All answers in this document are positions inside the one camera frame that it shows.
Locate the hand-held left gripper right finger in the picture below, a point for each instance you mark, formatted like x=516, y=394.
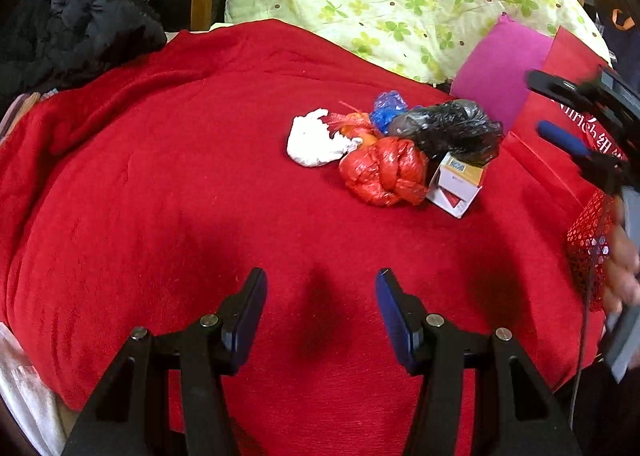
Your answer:
x=395, y=321

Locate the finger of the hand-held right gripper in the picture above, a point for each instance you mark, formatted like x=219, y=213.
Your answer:
x=555, y=83
x=562, y=138

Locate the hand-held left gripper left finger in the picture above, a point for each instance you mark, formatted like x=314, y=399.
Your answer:
x=250, y=318

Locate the red woven plastic basket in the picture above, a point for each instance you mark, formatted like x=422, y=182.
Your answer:
x=587, y=246

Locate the small white red box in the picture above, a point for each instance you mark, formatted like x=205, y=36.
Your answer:
x=457, y=186

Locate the black plastic bag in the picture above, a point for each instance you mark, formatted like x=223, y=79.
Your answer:
x=445, y=130

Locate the orange-red plastic bag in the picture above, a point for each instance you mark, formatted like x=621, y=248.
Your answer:
x=382, y=173

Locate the blue plastic bag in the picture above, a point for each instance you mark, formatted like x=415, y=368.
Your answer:
x=387, y=110

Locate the white plastic bag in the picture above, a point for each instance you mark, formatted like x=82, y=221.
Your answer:
x=312, y=140

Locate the orange plastic bag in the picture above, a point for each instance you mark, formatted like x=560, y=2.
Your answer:
x=350, y=121

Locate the person's right hand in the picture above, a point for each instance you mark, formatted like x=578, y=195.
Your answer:
x=622, y=261

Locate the red paper gift bag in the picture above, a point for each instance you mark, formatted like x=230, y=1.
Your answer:
x=575, y=50

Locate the pink pillow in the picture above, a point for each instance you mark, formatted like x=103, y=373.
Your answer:
x=495, y=65

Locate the red blanket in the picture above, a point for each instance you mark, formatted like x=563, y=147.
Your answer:
x=175, y=186

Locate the white cloth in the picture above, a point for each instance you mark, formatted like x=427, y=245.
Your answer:
x=25, y=386

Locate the striped cloth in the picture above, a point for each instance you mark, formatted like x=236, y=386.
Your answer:
x=17, y=110

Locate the black puffer jacket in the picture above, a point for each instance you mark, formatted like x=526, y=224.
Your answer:
x=75, y=30

